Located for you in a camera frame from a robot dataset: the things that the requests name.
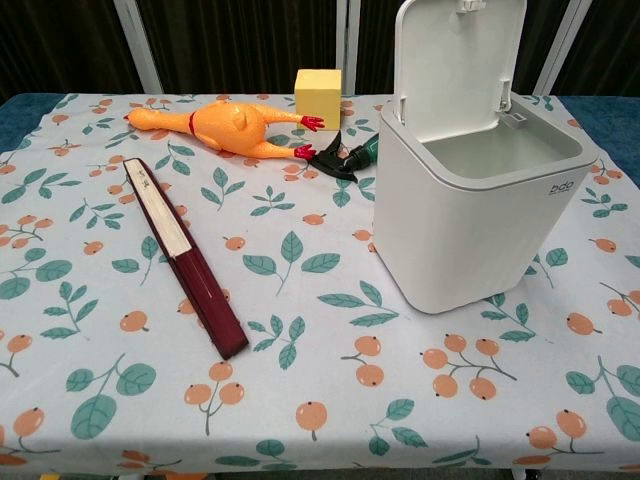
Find dark red folded fan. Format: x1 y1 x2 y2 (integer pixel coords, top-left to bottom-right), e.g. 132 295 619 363
122 157 250 361

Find white plastic trash bin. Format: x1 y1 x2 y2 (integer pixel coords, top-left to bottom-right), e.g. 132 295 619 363
372 0 600 316

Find dark curtain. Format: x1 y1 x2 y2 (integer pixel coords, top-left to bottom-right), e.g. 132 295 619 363
0 0 640 107

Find green black spray nozzle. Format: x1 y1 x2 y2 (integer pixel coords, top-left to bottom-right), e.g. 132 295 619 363
307 129 381 184

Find yellow foam cube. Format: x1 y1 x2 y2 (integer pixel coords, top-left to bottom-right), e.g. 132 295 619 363
293 68 343 131

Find floral fruit print tablecloth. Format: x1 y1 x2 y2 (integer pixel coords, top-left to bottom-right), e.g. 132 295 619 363
0 92 640 476

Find orange rubber chicken toy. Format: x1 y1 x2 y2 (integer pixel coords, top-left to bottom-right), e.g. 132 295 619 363
123 98 326 161

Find white metal frame post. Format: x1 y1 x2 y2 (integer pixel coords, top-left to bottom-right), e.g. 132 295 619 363
111 0 166 95
531 0 595 96
335 0 362 96

